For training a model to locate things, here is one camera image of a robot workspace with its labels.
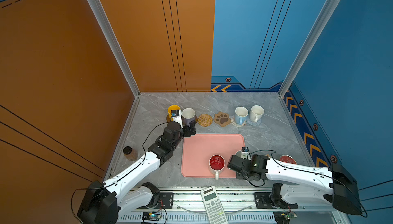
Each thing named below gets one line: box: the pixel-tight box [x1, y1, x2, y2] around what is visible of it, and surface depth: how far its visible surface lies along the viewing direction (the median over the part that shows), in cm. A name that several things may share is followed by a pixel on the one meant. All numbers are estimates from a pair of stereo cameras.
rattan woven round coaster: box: [197, 113, 214, 127], surface depth 105 cm
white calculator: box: [200, 185, 229, 224], surface depth 72 cm
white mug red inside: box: [208, 153, 226, 181], surface depth 81 cm
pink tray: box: [181, 133, 246, 178], surface depth 95 cm
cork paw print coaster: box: [213, 111, 231, 127], surface depth 107 cm
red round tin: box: [278, 154, 297, 165], surface depth 85 cm
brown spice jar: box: [122, 146, 138, 162], surface depth 82 cm
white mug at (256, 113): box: [249, 104, 265, 123], surface depth 98 cm
